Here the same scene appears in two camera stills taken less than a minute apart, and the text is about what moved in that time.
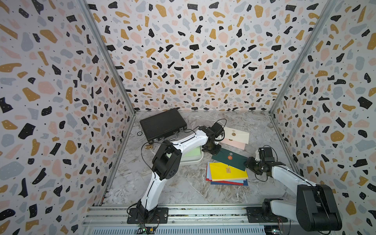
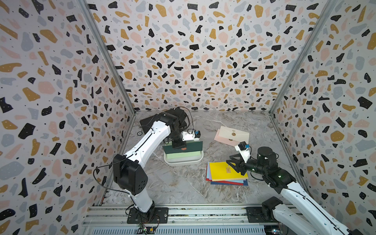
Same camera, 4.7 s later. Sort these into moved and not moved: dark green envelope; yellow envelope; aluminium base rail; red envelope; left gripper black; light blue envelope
Moved: left gripper black; dark green envelope
Not moved: yellow envelope; light blue envelope; red envelope; aluminium base rail
